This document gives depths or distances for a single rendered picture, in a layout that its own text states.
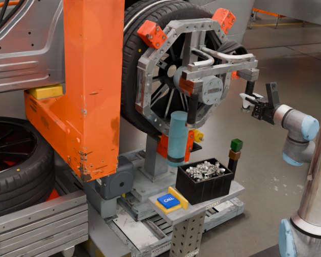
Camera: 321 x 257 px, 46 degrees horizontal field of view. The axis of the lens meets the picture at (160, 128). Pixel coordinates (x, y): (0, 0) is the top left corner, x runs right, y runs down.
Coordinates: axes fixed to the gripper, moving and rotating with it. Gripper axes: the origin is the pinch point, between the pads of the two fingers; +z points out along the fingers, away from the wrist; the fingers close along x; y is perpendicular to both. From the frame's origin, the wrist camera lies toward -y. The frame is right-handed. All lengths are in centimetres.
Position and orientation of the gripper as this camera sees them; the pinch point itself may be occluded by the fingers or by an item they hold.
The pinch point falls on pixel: (244, 93)
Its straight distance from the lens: 179.2
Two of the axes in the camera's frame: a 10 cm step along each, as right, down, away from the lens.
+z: -6.0, -4.1, 6.9
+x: 8.0, -2.1, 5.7
